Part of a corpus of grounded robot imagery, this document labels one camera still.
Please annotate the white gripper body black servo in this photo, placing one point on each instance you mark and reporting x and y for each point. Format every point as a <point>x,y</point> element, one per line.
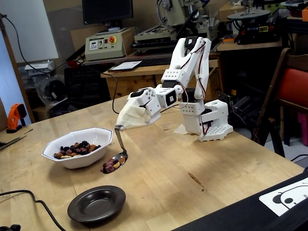
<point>144,99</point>

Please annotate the small trail mix portion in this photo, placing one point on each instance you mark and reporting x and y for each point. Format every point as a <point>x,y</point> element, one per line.
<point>109,166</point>

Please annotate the flat cardboard pieces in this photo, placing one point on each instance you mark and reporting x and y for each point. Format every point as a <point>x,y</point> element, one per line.
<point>7,139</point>

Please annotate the black scroll saw machine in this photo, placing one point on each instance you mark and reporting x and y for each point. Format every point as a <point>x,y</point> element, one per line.
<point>260,31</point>

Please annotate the bent metal spoon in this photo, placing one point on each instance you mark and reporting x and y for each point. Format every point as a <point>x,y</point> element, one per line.
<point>121,140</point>

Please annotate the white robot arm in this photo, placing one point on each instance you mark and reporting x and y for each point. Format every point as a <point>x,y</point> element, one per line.
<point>216,108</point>

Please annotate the beige milling machine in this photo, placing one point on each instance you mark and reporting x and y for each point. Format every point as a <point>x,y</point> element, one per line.
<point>173,14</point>

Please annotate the brown plate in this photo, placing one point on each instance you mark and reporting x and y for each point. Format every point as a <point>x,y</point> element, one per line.
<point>96,204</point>

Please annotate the wooden side bench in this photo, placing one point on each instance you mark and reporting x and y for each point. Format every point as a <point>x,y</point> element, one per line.
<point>250,47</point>

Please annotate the white panda sticker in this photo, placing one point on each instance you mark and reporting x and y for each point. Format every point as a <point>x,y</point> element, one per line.
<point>265,201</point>

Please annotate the pink plastic bin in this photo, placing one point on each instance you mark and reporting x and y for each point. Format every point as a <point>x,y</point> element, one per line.
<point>303,130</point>

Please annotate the black keyboard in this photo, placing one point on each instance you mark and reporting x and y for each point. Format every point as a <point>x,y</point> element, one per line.
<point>154,62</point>

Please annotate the beige tape sheet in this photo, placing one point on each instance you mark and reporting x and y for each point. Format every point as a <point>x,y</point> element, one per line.
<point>180,131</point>

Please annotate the wooden chair red cushion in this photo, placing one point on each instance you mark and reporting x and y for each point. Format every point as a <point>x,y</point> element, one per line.
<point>293,84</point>

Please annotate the trail mix pile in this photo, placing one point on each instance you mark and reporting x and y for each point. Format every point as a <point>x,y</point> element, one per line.
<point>77,149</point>

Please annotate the orange black hand tool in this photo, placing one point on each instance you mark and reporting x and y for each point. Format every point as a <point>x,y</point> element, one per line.
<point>14,113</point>

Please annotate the white board panel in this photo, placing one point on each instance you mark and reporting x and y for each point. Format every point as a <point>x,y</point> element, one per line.
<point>31,29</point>

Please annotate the black computer monitor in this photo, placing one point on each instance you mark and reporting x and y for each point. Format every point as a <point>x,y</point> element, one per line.
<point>107,10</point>

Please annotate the white octagonal bowl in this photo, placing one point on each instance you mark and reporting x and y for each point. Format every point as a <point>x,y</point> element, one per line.
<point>86,136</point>

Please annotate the white paper sheet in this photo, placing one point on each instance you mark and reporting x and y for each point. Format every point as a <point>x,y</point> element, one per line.
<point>126,65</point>

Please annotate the black tool case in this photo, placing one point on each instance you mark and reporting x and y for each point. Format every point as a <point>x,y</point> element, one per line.
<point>84,84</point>

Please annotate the brown cardboard box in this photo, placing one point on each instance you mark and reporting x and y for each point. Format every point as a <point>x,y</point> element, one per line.
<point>227,12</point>

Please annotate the black filament spool in bag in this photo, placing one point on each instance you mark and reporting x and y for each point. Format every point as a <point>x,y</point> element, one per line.
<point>55,90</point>

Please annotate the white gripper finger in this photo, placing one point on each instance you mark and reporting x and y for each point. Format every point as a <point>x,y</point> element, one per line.
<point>149,96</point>

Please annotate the small white box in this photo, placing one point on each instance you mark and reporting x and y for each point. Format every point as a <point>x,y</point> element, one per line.
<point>39,67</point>

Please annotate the beige control box red button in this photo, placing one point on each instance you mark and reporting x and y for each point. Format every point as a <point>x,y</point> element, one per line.
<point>106,51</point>

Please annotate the beige masking tape wrap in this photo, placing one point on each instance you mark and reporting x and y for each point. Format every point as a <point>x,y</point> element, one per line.
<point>132,118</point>

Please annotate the wooden workbench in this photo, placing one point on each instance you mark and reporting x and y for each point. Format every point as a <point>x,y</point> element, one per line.
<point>125,81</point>

